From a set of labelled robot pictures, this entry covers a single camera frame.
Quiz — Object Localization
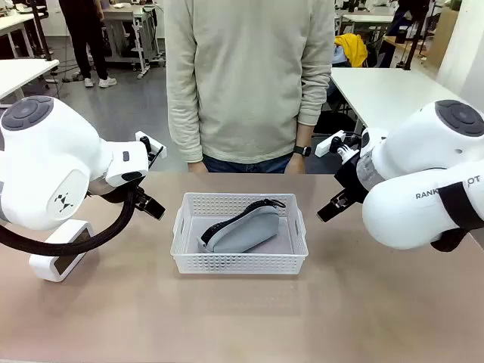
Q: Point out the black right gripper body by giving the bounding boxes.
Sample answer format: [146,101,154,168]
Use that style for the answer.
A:
[334,153,370,208]

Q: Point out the black cable sleeve arm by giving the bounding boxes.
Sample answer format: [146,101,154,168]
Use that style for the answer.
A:
[430,225,472,253]
[0,180,138,259]

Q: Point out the person's left hand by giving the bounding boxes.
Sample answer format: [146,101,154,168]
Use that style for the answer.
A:
[285,153,309,175]

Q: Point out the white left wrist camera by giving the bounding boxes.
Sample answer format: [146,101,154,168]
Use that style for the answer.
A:
[135,130,168,169]

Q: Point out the black cable sleeve right arm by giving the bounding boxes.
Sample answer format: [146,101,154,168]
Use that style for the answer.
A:
[430,225,472,253]

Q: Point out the person's left forearm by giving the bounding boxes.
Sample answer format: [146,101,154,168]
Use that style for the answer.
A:
[296,71,334,152]

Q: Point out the person in black clothes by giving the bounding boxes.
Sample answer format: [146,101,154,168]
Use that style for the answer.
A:
[57,0,119,89]

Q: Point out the person's right forearm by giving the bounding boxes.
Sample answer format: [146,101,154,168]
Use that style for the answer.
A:
[165,71,204,164]

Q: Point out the black strap on right arm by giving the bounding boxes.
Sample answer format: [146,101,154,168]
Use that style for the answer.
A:
[437,180,484,232]

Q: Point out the blue jeans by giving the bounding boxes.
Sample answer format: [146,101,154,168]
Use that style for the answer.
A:
[201,153,294,175]

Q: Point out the white frame workbench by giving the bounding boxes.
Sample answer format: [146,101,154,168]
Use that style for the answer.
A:
[101,2,168,79]

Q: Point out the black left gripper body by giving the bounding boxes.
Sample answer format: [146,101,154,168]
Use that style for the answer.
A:
[132,185,153,209]

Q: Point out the black pole stand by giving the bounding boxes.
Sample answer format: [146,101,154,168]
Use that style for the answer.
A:
[29,0,54,62]

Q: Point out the large white table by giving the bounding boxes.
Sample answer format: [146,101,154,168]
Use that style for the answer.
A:
[327,67,472,134]

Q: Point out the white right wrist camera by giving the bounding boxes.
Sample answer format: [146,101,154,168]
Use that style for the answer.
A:
[315,129,360,162]

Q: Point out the grey zip pouch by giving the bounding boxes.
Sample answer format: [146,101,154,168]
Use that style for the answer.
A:
[196,197,287,255]

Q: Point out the black cable sleeve left arm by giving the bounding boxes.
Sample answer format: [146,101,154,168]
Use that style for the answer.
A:
[0,180,138,259]

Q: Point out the person torso beige sweater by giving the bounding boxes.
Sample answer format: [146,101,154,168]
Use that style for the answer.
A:
[164,0,337,165]

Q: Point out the white table with black clamp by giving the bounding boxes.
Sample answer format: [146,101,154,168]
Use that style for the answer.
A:
[0,57,61,102]

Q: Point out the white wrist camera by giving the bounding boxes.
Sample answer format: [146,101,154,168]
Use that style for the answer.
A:
[315,129,360,162]
[135,130,168,169]

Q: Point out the tall cardboard panel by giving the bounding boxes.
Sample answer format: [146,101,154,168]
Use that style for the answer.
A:
[428,6,461,70]

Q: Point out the white perforated plastic basket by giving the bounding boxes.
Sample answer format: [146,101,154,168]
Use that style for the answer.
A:
[169,191,309,275]

